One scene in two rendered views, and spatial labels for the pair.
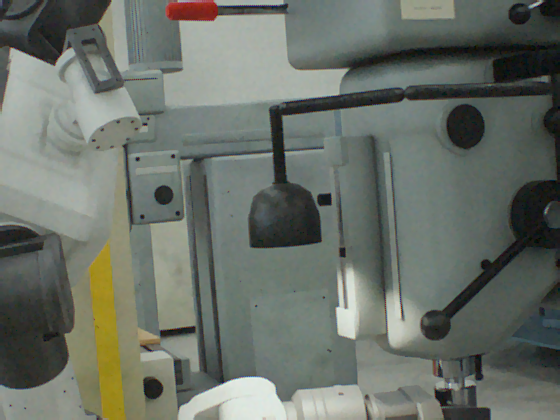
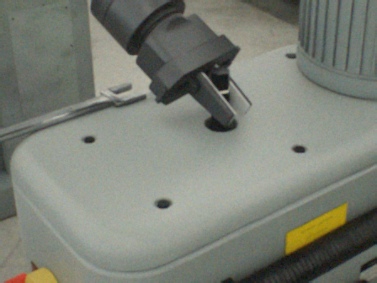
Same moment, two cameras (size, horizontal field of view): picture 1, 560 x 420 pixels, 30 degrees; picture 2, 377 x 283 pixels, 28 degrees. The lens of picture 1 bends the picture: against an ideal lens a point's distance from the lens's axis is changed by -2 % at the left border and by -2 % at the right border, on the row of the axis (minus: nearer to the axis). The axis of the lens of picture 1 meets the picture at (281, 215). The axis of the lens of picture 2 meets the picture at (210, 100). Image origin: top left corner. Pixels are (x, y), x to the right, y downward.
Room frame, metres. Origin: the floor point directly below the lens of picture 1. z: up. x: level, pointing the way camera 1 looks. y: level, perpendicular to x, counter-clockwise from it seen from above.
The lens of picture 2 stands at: (0.44, 0.01, 2.31)
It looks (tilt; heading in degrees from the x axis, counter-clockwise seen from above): 29 degrees down; 346
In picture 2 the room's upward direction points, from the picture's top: straight up
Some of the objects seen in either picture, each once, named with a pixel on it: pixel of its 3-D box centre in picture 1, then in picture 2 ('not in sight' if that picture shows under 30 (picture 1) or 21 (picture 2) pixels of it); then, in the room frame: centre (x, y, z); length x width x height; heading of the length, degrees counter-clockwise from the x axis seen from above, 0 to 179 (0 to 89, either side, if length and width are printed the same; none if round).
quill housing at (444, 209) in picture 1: (447, 202); not in sight; (1.14, -0.18, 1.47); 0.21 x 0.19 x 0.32; 23
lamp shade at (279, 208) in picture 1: (283, 212); not in sight; (1.03, 0.00, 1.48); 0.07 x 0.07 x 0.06
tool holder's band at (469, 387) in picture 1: (455, 388); not in sight; (1.14, -0.18, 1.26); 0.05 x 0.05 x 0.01
